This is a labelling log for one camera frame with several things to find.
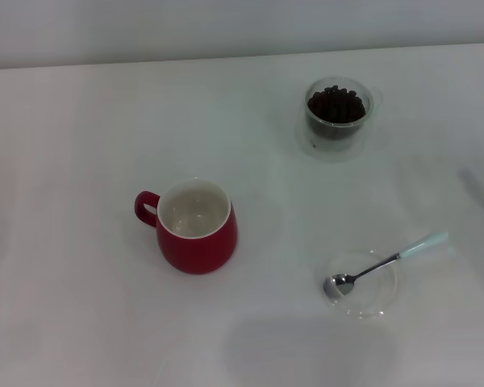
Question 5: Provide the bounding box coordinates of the small clear glass dish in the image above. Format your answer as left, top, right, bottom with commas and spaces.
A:
315, 249, 400, 321

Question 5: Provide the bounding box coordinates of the clear glass saucer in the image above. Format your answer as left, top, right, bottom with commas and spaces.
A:
294, 115, 378, 164

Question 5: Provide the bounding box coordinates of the pile of coffee beans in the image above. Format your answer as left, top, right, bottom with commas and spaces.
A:
307, 85, 367, 138

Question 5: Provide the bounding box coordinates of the red ceramic mug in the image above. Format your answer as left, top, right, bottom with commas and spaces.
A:
134, 177, 240, 276

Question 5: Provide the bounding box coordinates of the metal spoon with blue handle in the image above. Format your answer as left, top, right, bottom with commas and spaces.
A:
323, 231, 450, 299

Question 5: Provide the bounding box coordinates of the double-wall glass cup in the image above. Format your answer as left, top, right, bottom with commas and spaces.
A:
304, 76, 384, 140

